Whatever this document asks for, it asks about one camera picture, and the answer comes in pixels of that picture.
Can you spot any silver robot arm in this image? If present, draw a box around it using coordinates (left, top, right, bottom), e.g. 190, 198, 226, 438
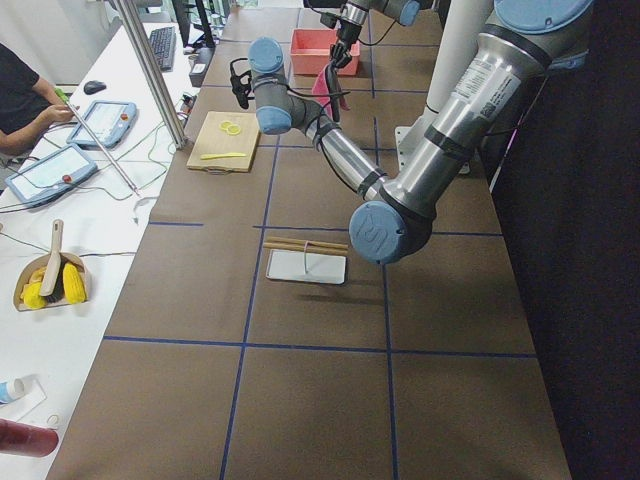
323, 0, 421, 69
248, 1, 593, 264

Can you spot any black box with label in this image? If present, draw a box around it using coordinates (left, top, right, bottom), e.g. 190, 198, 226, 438
189, 63, 208, 87

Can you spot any bamboo cutting board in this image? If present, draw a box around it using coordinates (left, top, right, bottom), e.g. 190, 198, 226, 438
186, 111, 260, 173

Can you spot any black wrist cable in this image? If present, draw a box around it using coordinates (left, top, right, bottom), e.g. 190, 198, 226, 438
285, 59, 351, 146

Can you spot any white pedestal column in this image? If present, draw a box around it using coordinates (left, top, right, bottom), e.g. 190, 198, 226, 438
396, 0, 494, 169

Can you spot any white bottle on paper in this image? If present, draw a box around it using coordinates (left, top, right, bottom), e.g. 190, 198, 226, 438
1, 375, 47, 421

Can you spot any person in black shirt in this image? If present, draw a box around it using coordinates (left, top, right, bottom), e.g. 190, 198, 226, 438
1, 44, 74, 157

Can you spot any red cylinder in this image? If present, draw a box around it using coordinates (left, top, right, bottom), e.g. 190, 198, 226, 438
1, 419, 59, 458

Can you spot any pink plastic bin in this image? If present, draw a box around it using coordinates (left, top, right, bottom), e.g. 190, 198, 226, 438
290, 28, 337, 75

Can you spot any black computer mouse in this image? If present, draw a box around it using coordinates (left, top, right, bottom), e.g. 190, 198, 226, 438
83, 80, 107, 95

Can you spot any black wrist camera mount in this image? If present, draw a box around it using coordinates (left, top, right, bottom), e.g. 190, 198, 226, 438
229, 57, 254, 110

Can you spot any aluminium frame post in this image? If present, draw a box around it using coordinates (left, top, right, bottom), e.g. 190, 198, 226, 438
113, 0, 188, 150

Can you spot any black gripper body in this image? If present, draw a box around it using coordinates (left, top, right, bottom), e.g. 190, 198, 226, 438
330, 39, 352, 70

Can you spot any metal rod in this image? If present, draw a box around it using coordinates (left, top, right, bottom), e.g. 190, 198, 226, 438
54, 87, 140, 196

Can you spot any black keyboard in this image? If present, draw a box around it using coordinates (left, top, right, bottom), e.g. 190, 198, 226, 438
149, 26, 176, 72

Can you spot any wooden dustpan with brush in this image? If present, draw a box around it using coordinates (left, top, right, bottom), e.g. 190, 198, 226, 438
13, 219, 90, 311

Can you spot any yellow plastic knife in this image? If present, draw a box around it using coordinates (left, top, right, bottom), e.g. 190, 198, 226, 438
199, 152, 247, 161

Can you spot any white cloth rack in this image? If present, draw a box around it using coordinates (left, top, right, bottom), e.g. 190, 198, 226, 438
263, 237, 348, 285

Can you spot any pink and grey cloth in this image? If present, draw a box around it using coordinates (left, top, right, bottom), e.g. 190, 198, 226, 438
311, 62, 350, 117

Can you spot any teach pendant tablet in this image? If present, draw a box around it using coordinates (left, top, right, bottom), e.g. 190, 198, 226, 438
5, 144, 98, 207
66, 100, 138, 150

